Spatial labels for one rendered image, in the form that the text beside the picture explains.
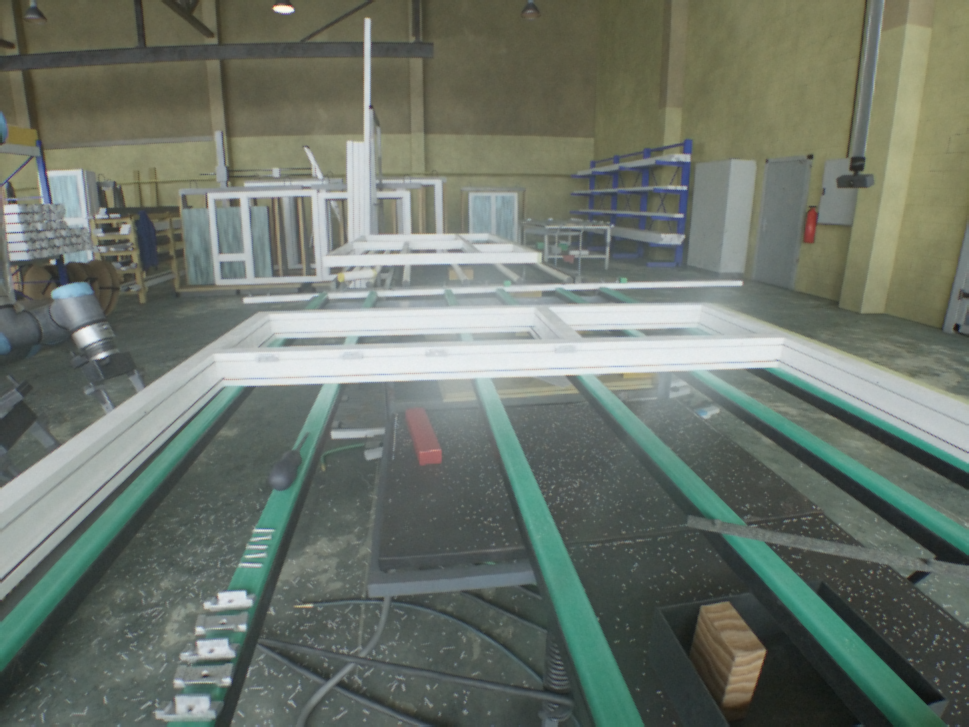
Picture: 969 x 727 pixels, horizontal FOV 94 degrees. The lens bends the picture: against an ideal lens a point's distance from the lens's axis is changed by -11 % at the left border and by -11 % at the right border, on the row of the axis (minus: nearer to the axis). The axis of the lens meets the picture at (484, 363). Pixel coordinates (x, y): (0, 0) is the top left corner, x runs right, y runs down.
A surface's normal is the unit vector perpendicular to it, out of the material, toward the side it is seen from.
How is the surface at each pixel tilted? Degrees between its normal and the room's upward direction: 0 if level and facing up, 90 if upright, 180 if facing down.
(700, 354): 90
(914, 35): 90
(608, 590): 0
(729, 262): 90
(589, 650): 0
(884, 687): 0
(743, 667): 90
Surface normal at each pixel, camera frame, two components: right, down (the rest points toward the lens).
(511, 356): 0.11, 0.30
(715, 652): -0.99, 0.04
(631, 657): 0.00, -0.95
